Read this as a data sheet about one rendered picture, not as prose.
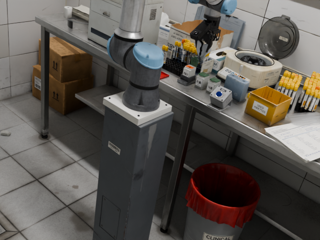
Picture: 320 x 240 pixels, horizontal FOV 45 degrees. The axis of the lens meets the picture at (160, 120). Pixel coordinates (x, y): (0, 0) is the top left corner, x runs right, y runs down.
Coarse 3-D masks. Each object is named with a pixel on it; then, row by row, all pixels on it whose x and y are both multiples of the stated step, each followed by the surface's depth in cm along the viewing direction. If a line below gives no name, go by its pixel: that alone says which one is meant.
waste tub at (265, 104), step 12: (252, 96) 162; (264, 96) 173; (276, 96) 169; (288, 96) 165; (252, 108) 164; (264, 108) 160; (276, 108) 156; (288, 108) 166; (264, 120) 161; (276, 120) 163
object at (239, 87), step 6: (228, 78) 175; (234, 78) 173; (240, 78) 174; (228, 84) 176; (234, 84) 173; (240, 84) 171; (246, 84) 170; (234, 90) 174; (240, 90) 172; (246, 90) 173; (234, 96) 175; (240, 96) 172; (234, 102) 174; (240, 102) 175
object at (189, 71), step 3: (186, 66) 182; (189, 66) 183; (192, 66) 183; (183, 69) 182; (186, 69) 181; (189, 69) 181; (192, 69) 181; (195, 69) 183; (183, 72) 183; (186, 72) 182; (189, 72) 181; (192, 72) 182; (186, 75) 182; (189, 75) 181; (192, 75) 184
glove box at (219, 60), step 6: (222, 48) 215; (228, 48) 217; (210, 54) 203; (216, 54) 207; (222, 54) 207; (216, 60) 198; (222, 60) 199; (216, 66) 199; (222, 66) 202; (216, 72) 200
